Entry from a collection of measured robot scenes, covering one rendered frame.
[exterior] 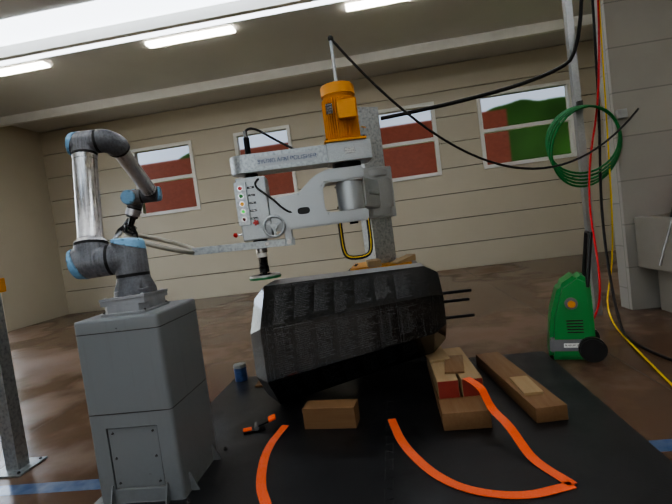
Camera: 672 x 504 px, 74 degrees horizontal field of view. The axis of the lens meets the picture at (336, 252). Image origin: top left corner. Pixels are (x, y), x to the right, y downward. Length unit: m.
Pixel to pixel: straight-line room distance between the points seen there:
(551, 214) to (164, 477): 8.42
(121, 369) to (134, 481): 0.51
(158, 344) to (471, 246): 7.69
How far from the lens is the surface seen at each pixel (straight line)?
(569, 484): 2.13
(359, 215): 3.00
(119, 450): 2.37
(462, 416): 2.48
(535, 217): 9.46
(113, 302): 2.27
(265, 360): 2.77
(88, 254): 2.34
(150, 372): 2.16
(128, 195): 2.99
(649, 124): 5.03
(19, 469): 3.27
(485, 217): 9.21
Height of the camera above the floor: 1.11
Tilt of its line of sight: 3 degrees down
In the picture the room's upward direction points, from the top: 7 degrees counter-clockwise
